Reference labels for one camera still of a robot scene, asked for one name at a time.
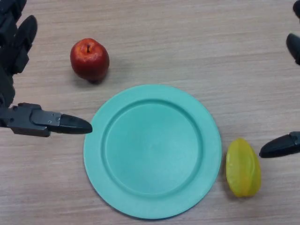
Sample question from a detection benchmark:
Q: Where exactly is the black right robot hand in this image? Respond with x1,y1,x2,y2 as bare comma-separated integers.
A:
259,0,300,159

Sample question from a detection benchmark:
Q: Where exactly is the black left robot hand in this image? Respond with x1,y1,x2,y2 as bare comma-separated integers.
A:
0,0,93,138

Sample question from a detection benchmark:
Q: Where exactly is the red apple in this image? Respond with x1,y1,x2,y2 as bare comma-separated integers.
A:
69,38,110,83

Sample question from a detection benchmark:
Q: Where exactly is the green round plate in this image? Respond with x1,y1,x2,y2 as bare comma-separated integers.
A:
83,84,222,220

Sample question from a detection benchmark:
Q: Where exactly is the yellow starfruit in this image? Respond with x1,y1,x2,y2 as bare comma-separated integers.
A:
225,137,262,198

